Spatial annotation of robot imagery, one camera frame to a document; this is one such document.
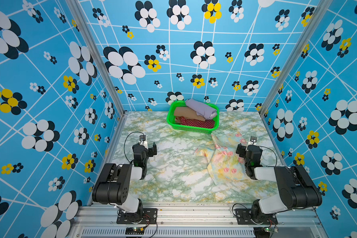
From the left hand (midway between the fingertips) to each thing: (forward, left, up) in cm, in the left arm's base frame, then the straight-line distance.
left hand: (147, 141), depth 94 cm
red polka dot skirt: (+16, -41, -1) cm, 44 cm away
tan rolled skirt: (+24, -26, +3) cm, 35 cm away
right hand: (-2, -66, -1) cm, 66 cm away
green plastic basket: (+22, -13, 0) cm, 26 cm away
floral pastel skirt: (-9, -45, -2) cm, 46 cm away
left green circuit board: (-46, +1, -11) cm, 47 cm away
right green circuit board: (-46, -61, -8) cm, 77 cm away
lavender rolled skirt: (+21, -40, +6) cm, 46 cm away
